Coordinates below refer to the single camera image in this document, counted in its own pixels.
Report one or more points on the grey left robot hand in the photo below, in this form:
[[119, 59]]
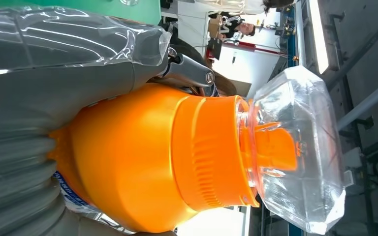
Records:
[[62, 88]]

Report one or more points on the orange bottle with clear cap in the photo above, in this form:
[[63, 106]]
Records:
[[136, 146]]

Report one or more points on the background person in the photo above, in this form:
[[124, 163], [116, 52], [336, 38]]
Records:
[[246, 28]]

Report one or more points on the ceiling light strip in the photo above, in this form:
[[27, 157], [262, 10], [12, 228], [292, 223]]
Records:
[[317, 35]]

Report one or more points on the grey ceiling pipe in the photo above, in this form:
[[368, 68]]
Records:
[[368, 102]]

